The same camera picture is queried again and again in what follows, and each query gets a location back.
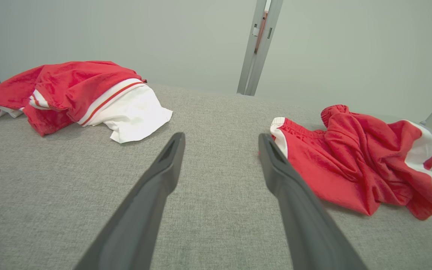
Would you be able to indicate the grey metal partition post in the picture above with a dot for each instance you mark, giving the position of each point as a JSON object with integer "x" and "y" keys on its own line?
{"x": 245, "y": 75}

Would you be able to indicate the grey fabric padded bench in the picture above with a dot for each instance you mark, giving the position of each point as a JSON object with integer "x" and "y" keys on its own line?
{"x": 219, "y": 112}

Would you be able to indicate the red shorts with white trim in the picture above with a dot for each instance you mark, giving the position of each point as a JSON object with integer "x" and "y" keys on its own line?
{"x": 351, "y": 168}

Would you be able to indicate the red and white jersey shirt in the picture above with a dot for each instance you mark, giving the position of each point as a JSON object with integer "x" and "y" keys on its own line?
{"x": 69, "y": 86}

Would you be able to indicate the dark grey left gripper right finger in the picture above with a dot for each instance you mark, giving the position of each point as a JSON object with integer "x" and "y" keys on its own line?
{"x": 294, "y": 210}

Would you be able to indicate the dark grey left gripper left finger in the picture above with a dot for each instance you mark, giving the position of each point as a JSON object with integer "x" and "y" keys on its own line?
{"x": 152, "y": 195}

